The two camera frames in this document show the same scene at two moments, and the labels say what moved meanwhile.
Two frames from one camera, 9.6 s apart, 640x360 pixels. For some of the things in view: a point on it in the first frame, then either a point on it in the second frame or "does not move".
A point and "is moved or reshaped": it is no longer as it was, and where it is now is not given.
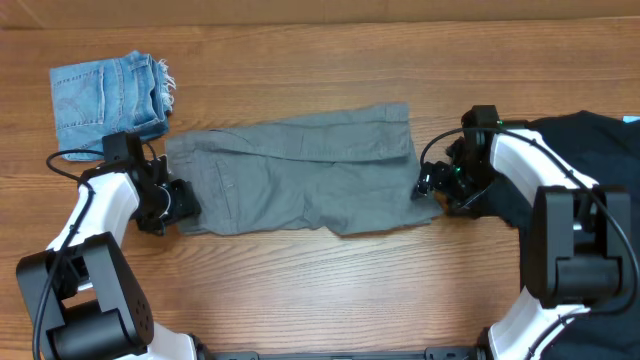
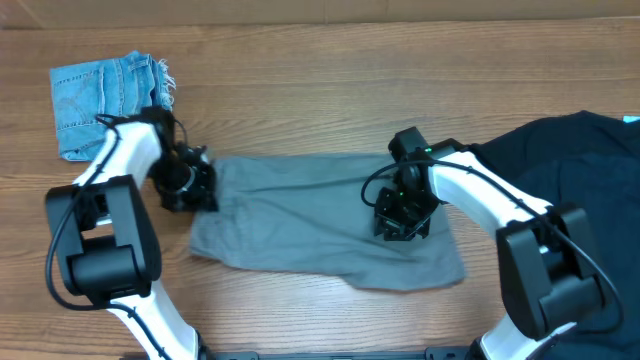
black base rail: [448, 353] does not move
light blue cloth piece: [628, 119] does not move
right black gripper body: [432, 176] to [401, 225]
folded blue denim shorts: [129, 94] does not move
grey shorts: [341, 170] is moved or reshaped
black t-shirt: [606, 150] does not move
